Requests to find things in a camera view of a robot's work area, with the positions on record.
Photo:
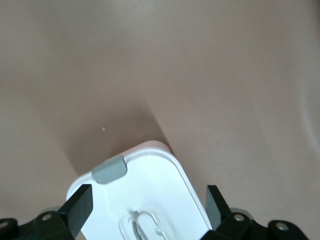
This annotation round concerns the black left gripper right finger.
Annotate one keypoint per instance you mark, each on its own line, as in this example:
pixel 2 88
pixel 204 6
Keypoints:
pixel 237 227

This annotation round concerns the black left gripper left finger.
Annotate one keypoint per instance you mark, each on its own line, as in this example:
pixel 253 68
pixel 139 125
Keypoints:
pixel 50 225

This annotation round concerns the white box lid grey clips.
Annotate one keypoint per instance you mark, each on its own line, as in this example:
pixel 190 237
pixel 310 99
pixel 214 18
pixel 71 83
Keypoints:
pixel 150 187

